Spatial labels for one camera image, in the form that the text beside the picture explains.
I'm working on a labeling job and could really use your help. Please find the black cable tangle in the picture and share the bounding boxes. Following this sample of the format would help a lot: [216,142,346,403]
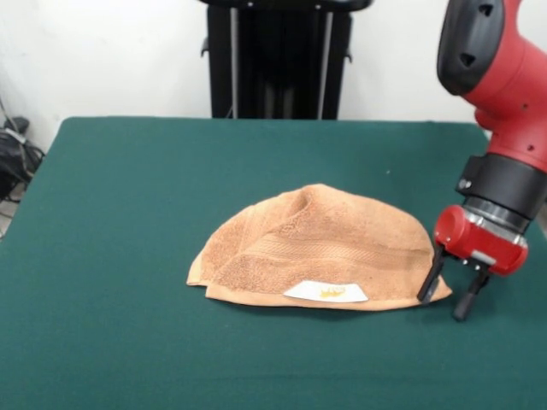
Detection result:
[0,115,46,202]

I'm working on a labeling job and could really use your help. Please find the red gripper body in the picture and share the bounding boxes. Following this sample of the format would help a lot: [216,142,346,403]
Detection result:
[433,204,530,277]

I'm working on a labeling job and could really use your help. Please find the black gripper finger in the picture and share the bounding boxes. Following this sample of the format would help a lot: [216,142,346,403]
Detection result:
[452,267,492,321]
[417,246,448,304]

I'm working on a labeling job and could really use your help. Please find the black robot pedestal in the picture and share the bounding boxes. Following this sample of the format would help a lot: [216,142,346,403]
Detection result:
[199,0,376,120]

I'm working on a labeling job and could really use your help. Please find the dark green table cloth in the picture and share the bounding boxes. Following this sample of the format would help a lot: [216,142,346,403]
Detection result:
[0,115,547,410]

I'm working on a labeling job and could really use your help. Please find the tan terry towel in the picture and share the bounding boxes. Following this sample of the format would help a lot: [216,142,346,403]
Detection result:
[186,183,453,309]

